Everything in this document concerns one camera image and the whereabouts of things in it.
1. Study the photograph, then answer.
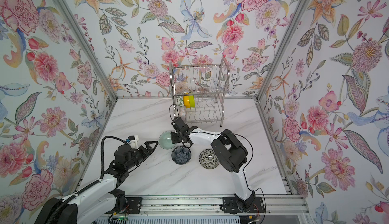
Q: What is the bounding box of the pink striped ceramic bowl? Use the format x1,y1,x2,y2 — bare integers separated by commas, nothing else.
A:
178,106,186,122

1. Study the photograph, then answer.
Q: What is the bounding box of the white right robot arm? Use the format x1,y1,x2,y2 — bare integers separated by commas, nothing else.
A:
171,117,256,212

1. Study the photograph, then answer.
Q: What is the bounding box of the dark blue flower bowl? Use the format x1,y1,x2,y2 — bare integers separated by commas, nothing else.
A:
171,146,191,165

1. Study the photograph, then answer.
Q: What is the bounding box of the lime green bowl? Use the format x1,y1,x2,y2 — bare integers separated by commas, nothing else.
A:
188,95,196,108

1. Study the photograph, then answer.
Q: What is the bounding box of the green leaf pattern bowl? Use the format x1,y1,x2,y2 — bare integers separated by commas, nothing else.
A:
176,96,184,107

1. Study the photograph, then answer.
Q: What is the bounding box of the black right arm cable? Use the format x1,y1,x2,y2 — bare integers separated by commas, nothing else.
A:
168,103,266,224

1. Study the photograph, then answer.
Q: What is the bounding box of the aluminium corner post right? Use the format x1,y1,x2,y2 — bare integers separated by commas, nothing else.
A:
256,0,310,102

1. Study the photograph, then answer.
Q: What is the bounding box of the aluminium corner post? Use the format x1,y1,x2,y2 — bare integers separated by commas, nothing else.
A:
256,0,310,102
53,0,118,103

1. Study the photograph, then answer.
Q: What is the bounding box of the yellow bowl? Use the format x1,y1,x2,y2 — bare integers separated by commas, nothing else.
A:
183,96,191,108

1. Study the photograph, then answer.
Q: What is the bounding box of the pale celadon bowl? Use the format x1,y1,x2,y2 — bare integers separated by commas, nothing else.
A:
158,131,176,150

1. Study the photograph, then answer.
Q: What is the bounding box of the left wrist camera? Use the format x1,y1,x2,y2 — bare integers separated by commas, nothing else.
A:
126,135,139,144

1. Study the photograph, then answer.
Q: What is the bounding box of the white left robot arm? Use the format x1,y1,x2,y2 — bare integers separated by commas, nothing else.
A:
35,141,159,224

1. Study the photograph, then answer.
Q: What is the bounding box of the black corrugated cable hose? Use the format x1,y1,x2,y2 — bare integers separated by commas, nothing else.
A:
45,135,128,224

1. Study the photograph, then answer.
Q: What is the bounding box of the black white speckled bowl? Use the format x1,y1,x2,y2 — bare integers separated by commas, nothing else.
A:
199,149,220,170

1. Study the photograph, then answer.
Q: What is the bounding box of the aluminium corner post left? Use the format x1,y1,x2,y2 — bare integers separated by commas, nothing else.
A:
53,0,118,103

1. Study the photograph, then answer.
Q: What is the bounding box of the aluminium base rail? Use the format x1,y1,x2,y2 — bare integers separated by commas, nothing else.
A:
95,194,313,224

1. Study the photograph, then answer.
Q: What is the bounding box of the chrome wire dish rack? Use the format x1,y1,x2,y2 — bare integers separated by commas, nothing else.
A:
169,58,231,127

